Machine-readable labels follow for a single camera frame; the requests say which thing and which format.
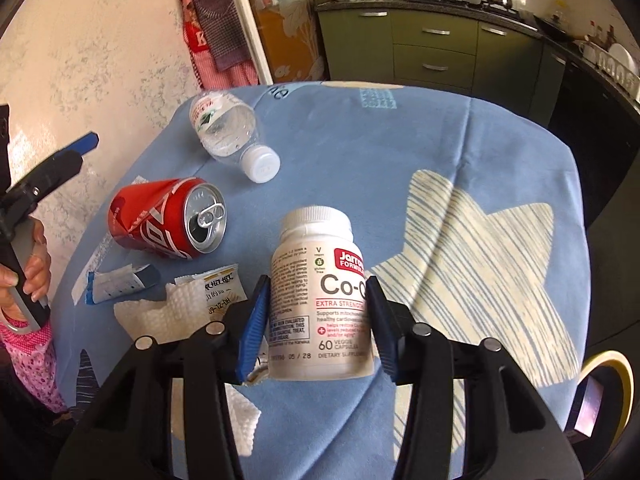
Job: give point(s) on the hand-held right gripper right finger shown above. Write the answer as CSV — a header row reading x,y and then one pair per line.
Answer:
x,y
382,330

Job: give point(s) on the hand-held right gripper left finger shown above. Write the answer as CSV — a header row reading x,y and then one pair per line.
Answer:
x,y
252,330

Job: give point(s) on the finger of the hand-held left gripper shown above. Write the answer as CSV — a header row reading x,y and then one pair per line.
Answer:
x,y
55,172
85,143

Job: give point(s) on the white supplement bottle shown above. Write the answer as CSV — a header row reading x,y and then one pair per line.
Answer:
x,y
315,270

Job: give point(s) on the yellow rimmed trash bin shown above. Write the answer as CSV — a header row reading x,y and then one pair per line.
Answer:
x,y
607,360

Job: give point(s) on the person's left hand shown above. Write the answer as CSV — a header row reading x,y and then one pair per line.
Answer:
x,y
40,270

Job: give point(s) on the white printed sachet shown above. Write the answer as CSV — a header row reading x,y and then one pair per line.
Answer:
x,y
220,290

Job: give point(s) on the clear plastic strip wrapper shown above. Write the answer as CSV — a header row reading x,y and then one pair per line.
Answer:
x,y
97,260

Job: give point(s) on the crushed red soda can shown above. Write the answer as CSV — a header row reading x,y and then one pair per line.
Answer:
x,y
150,220

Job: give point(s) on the white paper towel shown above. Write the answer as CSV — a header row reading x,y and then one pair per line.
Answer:
x,y
145,317

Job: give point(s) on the blue and white wrapper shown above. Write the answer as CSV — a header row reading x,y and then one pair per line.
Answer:
x,y
115,285

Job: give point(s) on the clear plastic water bottle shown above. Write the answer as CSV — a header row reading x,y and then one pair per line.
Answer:
x,y
225,130

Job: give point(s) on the blue star printed tablecloth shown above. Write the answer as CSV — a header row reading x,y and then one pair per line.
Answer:
x,y
400,185

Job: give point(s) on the red checkered apron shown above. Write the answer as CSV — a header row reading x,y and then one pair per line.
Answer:
x,y
192,35

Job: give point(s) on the person's pink floral clothing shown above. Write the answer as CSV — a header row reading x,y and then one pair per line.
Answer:
x,y
30,370

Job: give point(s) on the purple checkered apron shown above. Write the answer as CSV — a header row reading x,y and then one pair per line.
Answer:
x,y
215,10

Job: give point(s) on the sliding glass door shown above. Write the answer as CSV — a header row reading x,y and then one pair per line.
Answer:
x,y
290,25

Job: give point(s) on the dark base cabinet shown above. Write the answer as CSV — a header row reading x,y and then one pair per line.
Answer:
x,y
590,125

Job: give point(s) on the green base cabinet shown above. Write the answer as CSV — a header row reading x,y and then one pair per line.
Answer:
x,y
430,40

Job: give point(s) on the gas stove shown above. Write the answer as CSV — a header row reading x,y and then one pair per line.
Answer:
x,y
465,2

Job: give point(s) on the white dish rack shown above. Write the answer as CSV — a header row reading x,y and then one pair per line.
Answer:
x,y
615,74

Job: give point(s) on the black pan with lid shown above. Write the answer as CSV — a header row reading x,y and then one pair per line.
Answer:
x,y
552,27

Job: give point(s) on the white plates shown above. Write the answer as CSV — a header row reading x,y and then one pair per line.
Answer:
x,y
621,55

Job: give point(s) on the row of condiment bottles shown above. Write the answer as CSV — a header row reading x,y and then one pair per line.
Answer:
x,y
600,34

